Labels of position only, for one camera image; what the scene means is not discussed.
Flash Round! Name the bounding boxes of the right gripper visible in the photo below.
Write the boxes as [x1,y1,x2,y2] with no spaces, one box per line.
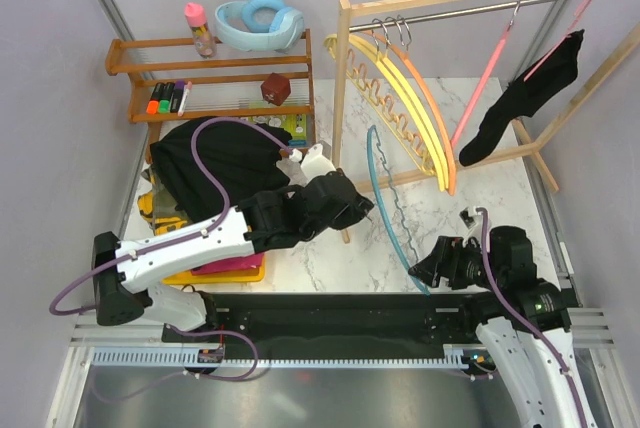
[408,234,506,291]

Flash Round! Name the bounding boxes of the blue hanger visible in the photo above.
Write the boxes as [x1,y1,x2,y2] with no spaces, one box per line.
[366,125,430,296]

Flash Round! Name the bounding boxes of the orange hanger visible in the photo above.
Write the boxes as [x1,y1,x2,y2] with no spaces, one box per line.
[344,15,457,197]

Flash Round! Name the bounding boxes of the black trousers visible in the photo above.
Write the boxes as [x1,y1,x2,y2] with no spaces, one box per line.
[459,29,584,166]
[150,117,290,222]

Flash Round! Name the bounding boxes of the pink trousers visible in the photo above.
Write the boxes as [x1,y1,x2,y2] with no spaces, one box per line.
[191,254,264,276]

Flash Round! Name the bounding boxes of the camouflage yellow trousers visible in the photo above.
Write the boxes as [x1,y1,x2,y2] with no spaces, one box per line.
[136,166,191,235]

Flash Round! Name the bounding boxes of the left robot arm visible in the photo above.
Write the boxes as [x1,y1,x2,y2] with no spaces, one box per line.
[93,171,374,341]

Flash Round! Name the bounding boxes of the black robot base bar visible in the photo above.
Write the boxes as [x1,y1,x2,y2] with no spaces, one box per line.
[159,290,566,362]

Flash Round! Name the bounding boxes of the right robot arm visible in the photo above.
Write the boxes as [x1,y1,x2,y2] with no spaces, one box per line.
[408,226,597,427]

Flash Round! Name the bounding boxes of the green card box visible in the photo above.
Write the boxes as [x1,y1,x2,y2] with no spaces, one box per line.
[241,114,308,148]

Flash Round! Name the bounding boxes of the brown cube box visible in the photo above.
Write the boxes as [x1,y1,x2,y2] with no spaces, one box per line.
[261,73,291,106]

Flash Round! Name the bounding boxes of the wooden shelf rack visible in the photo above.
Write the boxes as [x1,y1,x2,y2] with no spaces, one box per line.
[105,29,316,150]

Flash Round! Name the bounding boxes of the white pink pen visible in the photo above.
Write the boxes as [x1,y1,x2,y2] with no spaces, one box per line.
[178,81,193,117]

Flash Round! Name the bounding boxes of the purple highlighter marker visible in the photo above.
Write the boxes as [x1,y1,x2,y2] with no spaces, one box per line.
[169,80,185,113]

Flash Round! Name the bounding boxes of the green highlighter marker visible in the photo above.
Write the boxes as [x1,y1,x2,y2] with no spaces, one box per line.
[157,82,175,114]

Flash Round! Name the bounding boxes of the wooden clothes rack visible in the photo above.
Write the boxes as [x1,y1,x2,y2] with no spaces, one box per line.
[319,0,640,244]

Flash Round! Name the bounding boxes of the orange highlighter marker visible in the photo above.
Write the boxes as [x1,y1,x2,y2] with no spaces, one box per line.
[146,83,165,114]

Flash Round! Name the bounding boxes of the pink water bottle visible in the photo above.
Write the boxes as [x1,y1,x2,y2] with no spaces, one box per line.
[184,2,216,59]

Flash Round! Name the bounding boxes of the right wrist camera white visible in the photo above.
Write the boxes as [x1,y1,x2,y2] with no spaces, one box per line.
[459,206,483,242]

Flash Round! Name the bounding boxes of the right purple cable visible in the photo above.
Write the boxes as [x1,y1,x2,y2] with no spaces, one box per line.
[474,206,599,428]

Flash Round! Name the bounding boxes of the purple cable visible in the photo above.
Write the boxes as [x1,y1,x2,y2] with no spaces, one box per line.
[48,116,296,402]
[474,206,599,428]

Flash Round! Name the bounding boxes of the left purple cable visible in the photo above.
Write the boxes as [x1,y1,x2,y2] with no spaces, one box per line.
[48,116,296,402]

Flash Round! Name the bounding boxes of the white cable duct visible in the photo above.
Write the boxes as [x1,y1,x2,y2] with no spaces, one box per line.
[91,347,472,370]

